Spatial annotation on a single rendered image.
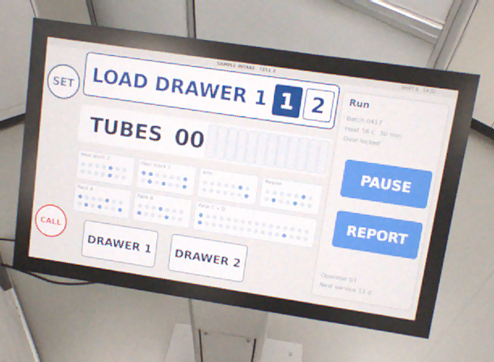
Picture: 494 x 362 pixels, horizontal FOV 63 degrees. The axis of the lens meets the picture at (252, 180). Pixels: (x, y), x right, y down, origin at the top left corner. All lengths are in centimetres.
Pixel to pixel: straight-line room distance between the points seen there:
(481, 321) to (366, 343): 47
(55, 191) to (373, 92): 40
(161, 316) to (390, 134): 125
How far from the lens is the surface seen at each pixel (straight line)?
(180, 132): 49
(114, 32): 53
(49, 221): 56
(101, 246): 54
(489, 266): 202
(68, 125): 54
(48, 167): 55
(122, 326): 160
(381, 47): 115
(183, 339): 151
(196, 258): 50
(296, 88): 48
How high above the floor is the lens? 142
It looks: 46 degrees down
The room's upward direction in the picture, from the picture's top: 5 degrees clockwise
